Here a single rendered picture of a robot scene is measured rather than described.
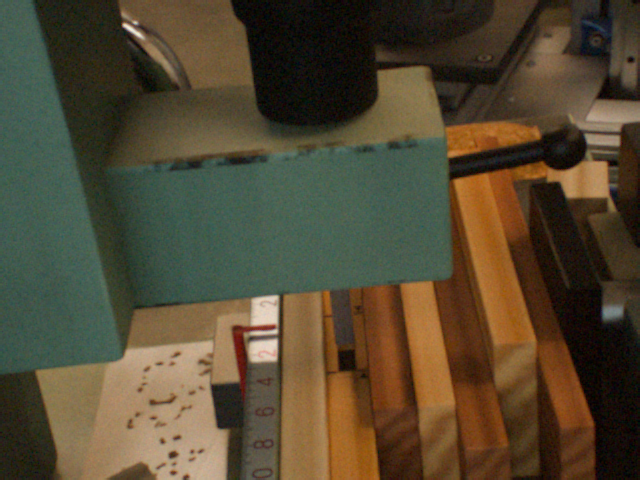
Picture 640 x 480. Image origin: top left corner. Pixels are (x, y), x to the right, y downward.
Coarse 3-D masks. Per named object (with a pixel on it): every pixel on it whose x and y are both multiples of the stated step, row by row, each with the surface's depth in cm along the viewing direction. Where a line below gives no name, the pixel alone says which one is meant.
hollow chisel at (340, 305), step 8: (336, 296) 54; (344, 296) 54; (336, 304) 54; (344, 304) 54; (336, 312) 54; (344, 312) 54; (336, 320) 55; (344, 320) 55; (336, 328) 55; (344, 328) 55; (352, 328) 55; (336, 336) 55; (344, 336) 55; (352, 336) 55; (336, 344) 55
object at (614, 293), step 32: (544, 192) 56; (544, 224) 54; (576, 224) 54; (544, 256) 54; (576, 256) 51; (576, 288) 50; (608, 288) 55; (576, 320) 50; (608, 320) 54; (576, 352) 51
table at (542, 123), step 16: (544, 128) 82; (592, 160) 78; (528, 192) 75; (528, 208) 73; (528, 224) 72; (608, 384) 59; (608, 400) 58; (608, 416) 57; (624, 416) 57; (608, 432) 56; (624, 432) 56; (608, 448) 55; (624, 448) 55; (608, 464) 54; (624, 464) 54
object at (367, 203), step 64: (128, 128) 50; (192, 128) 49; (256, 128) 49; (320, 128) 48; (384, 128) 47; (128, 192) 47; (192, 192) 47; (256, 192) 48; (320, 192) 48; (384, 192) 48; (448, 192) 48; (128, 256) 49; (192, 256) 49; (256, 256) 49; (320, 256) 49; (384, 256) 49; (448, 256) 49
